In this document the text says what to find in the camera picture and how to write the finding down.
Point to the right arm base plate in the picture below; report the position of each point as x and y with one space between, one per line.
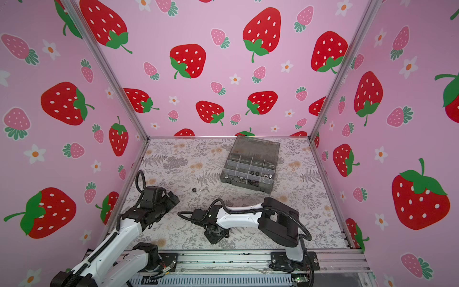
280 262

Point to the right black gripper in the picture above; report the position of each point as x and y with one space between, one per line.
214 233

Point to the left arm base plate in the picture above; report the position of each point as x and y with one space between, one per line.
156 263

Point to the grey plastic compartment box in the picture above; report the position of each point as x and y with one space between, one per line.
252 164

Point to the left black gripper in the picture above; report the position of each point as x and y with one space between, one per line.
170 203

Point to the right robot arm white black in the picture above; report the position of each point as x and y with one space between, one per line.
277 221

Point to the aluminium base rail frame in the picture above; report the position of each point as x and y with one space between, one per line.
250 268

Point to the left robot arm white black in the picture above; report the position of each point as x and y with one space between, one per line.
110 264

